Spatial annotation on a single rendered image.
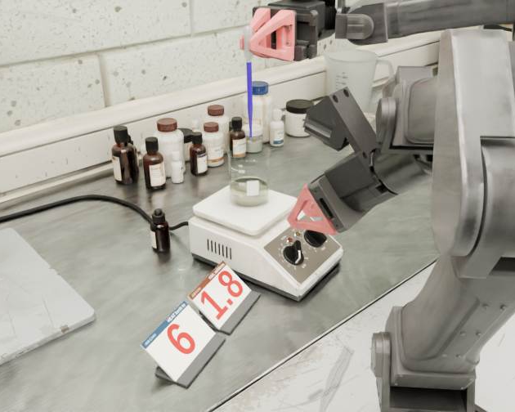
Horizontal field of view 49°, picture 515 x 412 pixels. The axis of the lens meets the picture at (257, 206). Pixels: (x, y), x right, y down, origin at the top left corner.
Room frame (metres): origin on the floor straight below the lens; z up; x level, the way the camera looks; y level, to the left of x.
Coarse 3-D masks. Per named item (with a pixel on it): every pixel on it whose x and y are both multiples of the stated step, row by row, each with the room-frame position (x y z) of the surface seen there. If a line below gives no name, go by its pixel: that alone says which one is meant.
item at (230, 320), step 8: (240, 280) 0.65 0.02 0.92; (248, 288) 0.64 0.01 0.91; (248, 296) 0.63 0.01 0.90; (256, 296) 0.63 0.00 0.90; (240, 304) 0.61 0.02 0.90; (248, 304) 0.61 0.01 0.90; (200, 312) 0.59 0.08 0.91; (232, 312) 0.59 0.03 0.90; (240, 312) 0.59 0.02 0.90; (208, 320) 0.58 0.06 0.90; (224, 320) 0.57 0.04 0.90; (232, 320) 0.58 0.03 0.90; (216, 328) 0.56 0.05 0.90; (224, 328) 0.56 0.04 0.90; (232, 328) 0.56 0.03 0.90
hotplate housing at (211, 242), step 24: (288, 216) 0.74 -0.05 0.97; (192, 240) 0.72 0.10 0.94; (216, 240) 0.70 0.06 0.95; (240, 240) 0.67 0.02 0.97; (264, 240) 0.67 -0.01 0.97; (216, 264) 0.70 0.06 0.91; (240, 264) 0.67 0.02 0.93; (264, 264) 0.65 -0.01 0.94; (336, 264) 0.71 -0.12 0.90; (288, 288) 0.62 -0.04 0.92
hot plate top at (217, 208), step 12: (228, 192) 0.78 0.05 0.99; (276, 192) 0.78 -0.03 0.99; (204, 204) 0.74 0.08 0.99; (216, 204) 0.74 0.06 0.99; (228, 204) 0.74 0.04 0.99; (276, 204) 0.74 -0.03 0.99; (288, 204) 0.74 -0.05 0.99; (204, 216) 0.71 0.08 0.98; (216, 216) 0.71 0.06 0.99; (228, 216) 0.71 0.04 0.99; (240, 216) 0.71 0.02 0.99; (252, 216) 0.71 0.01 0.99; (264, 216) 0.71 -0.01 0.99; (276, 216) 0.71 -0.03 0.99; (240, 228) 0.68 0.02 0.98; (252, 228) 0.67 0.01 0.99; (264, 228) 0.68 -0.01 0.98
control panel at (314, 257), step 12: (288, 228) 0.71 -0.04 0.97; (276, 240) 0.68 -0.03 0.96; (288, 240) 0.68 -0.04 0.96; (300, 240) 0.69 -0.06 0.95; (276, 252) 0.66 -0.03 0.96; (312, 252) 0.68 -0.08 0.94; (324, 252) 0.69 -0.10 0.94; (288, 264) 0.64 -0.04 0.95; (312, 264) 0.66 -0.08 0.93; (300, 276) 0.63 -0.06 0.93
